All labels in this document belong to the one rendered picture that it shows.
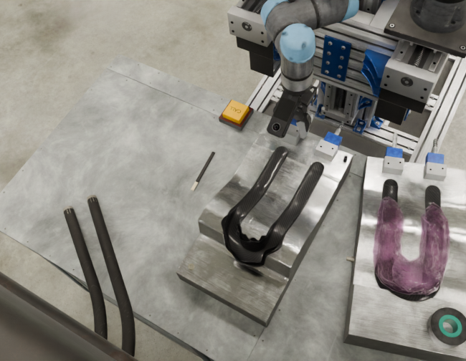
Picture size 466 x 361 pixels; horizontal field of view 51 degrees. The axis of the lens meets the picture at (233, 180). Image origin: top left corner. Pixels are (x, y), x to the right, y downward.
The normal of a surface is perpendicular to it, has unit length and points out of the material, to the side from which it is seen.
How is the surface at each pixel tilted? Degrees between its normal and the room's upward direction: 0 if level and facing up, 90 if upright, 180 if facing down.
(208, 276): 0
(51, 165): 0
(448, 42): 0
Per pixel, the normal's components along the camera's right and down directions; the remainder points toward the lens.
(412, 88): -0.49, 0.79
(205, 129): -0.09, -0.47
